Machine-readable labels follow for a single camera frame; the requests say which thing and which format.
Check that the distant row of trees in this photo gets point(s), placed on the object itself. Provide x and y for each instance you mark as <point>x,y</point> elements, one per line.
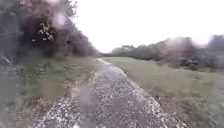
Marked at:
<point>166,51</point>

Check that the row of trees and bushes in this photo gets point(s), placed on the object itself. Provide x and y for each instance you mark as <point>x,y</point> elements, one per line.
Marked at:
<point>36,30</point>

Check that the grass verge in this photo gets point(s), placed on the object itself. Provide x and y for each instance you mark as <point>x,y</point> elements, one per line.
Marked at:
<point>43,86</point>

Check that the grey gravel path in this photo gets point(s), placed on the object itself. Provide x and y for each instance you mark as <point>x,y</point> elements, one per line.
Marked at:
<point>110,100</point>

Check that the grass field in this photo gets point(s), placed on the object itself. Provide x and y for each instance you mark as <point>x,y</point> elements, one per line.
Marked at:
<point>173,83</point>

